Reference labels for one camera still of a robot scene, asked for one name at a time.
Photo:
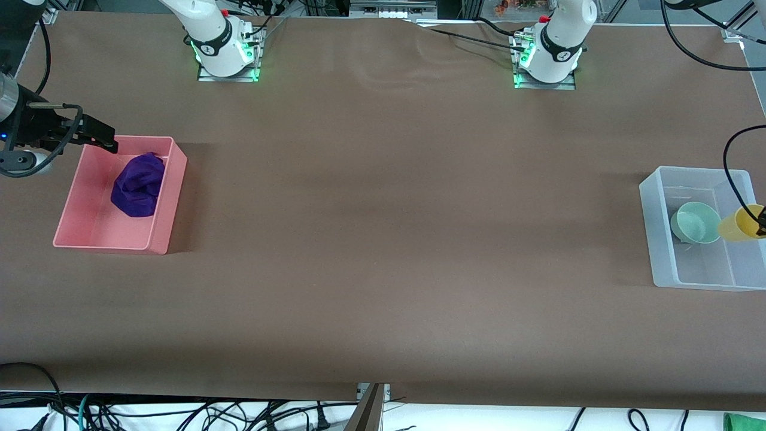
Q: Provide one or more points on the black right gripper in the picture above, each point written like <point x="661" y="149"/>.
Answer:
<point x="37" y="127"/>

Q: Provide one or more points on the yellow plastic cup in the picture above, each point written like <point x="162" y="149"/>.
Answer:
<point x="739" y="227"/>

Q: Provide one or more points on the purple cloth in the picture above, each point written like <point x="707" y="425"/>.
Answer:
<point x="137" y="185"/>

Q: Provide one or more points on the mint green bowl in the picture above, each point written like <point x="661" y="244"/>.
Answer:
<point x="697" y="222"/>

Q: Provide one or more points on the pink plastic bin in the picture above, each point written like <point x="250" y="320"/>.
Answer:
<point x="90" y="221"/>

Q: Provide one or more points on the translucent plastic bin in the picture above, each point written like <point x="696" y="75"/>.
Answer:
<point x="655" y="239"/>

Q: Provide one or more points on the green fabric piece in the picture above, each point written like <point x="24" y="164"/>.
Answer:
<point x="745" y="424"/>

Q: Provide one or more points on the brown table cover sheet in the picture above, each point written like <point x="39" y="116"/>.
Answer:
<point x="383" y="239"/>

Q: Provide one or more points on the grey metal box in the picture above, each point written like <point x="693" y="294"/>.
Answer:
<point x="389" y="6"/>

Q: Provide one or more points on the orange red small objects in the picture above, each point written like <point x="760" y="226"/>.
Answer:
<point x="514" y="5"/>

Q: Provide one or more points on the metal table corner bracket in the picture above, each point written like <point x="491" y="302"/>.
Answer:
<point x="46" y="17"/>
<point x="733" y="33"/>

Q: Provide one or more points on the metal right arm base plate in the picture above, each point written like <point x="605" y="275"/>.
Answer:
<point x="230" y="79"/>

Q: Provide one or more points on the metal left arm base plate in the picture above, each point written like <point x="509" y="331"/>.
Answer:
<point x="547" y="86"/>

